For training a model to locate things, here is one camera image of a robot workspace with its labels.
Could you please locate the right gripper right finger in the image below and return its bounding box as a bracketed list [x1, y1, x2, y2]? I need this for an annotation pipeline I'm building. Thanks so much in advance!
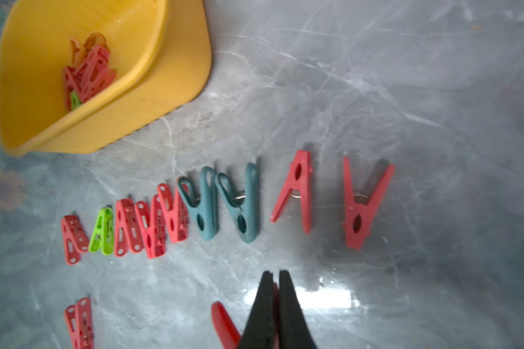
[279, 270, 317, 349]

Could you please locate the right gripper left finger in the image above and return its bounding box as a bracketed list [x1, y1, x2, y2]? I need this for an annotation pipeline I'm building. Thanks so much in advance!
[237, 271, 275, 349]

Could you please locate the red clothespin second row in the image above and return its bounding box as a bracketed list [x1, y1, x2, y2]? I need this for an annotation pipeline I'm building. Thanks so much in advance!
[210, 282, 280, 349]

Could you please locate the teal clothespin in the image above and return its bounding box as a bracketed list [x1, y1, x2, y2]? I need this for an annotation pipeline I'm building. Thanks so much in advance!
[215, 163, 260, 244]
[177, 167, 218, 241]

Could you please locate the green clothespin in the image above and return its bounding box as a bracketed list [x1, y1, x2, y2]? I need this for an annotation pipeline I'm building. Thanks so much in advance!
[88, 206, 114, 255]

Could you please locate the yellow plastic storage box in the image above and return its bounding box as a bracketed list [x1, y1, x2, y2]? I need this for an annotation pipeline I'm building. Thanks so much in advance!
[0, 1, 212, 156]

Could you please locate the pile of clothespins in box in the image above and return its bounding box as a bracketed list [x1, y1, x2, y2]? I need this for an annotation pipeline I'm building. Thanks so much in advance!
[63, 32, 117, 112]

